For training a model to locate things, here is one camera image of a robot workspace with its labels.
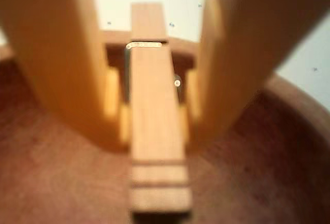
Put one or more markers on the wooden clothespin with metal spring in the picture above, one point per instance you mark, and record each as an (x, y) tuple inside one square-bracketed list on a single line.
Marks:
[(154, 105)]

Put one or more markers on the round wooden bowl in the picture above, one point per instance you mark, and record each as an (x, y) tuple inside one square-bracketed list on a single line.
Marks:
[(51, 182)]

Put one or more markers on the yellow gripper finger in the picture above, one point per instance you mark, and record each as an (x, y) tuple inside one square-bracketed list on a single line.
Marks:
[(59, 54), (245, 41)]

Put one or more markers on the white dotted mat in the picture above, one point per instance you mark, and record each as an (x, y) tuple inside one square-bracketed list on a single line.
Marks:
[(180, 7)]

